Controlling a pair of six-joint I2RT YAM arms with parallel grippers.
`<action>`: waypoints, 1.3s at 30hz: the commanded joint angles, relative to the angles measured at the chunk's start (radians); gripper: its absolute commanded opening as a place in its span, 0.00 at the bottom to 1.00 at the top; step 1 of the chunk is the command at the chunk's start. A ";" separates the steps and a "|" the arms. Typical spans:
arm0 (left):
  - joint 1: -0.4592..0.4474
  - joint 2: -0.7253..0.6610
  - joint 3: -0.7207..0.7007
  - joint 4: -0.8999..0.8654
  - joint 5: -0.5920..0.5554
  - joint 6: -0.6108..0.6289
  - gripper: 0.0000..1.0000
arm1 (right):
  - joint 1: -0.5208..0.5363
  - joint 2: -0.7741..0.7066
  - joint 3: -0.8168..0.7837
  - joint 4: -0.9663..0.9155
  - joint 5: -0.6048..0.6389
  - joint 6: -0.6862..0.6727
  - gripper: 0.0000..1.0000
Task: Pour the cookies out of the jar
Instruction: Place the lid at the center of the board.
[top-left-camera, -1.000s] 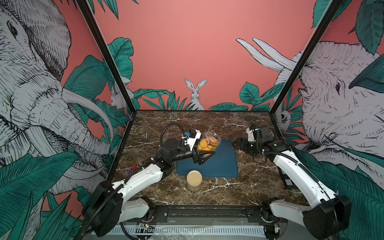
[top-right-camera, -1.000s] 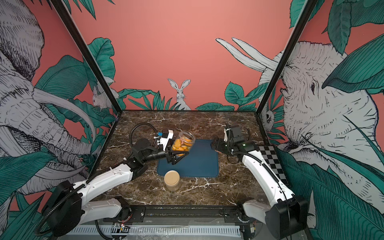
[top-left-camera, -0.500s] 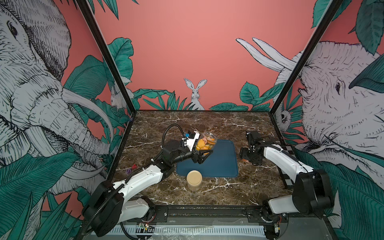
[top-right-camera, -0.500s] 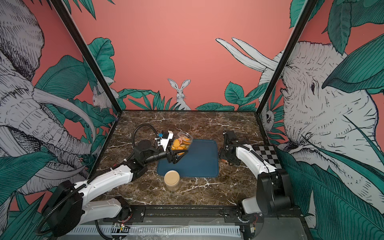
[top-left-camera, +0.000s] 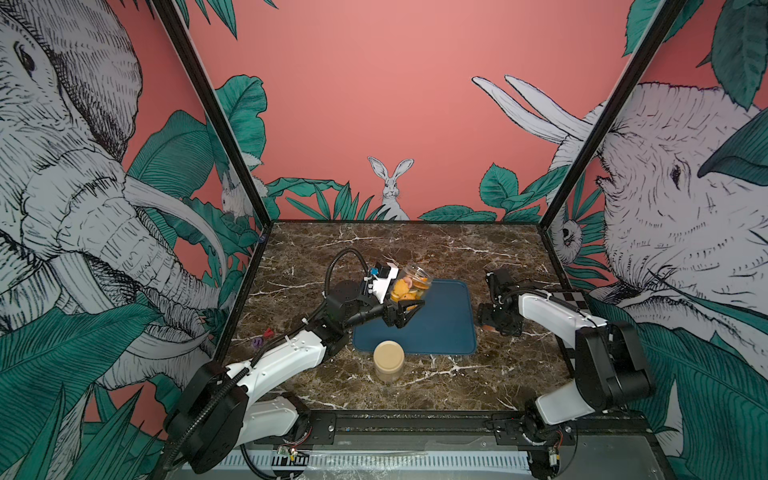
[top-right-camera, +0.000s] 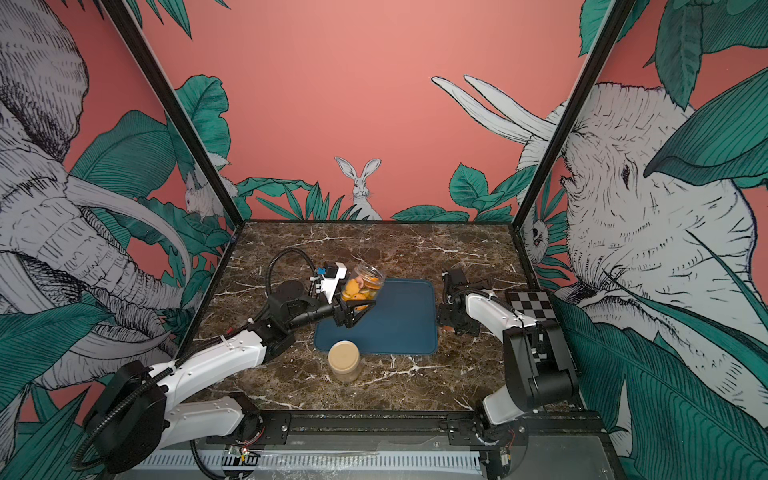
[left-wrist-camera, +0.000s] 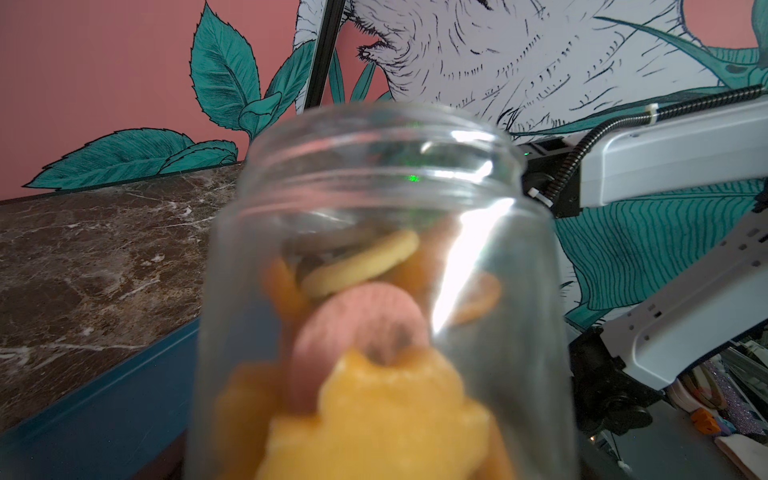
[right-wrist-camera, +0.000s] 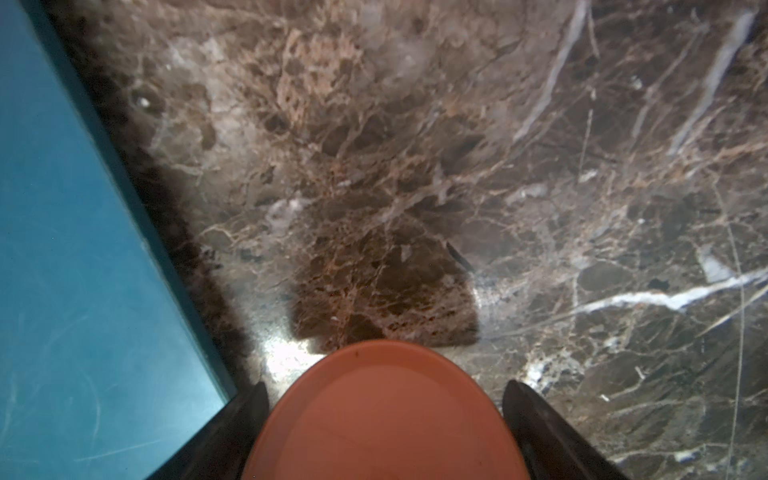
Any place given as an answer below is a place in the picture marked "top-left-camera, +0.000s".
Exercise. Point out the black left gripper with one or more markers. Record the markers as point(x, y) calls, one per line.
point(396, 319)

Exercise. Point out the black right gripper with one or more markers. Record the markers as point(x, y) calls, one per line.
point(483, 312)

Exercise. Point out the clear glass cookie jar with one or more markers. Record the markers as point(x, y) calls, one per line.
point(422, 279)

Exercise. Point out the pile of yellow cookies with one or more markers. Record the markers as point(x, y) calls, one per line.
point(405, 289)

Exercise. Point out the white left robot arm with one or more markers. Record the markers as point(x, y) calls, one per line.
point(222, 408)

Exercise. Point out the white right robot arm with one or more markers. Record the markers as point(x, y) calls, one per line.
point(609, 366)

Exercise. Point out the teal rectangular tray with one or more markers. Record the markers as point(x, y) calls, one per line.
point(443, 326)

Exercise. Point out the black white checkerboard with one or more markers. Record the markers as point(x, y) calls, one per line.
point(576, 301)

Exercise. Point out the small red purple object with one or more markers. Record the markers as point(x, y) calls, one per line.
point(259, 341)

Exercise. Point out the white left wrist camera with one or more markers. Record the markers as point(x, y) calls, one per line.
point(380, 280)

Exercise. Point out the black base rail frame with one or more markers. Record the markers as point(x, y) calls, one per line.
point(601, 446)

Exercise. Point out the white slotted cable duct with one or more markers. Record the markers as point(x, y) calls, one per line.
point(512, 462)

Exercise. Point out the black cage frame post right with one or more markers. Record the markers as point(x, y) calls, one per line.
point(651, 40)

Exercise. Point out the black cage frame post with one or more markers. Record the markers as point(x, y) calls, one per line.
point(651, 40)
point(171, 20)

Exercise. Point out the black cage frame post left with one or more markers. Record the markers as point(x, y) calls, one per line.
point(171, 20)

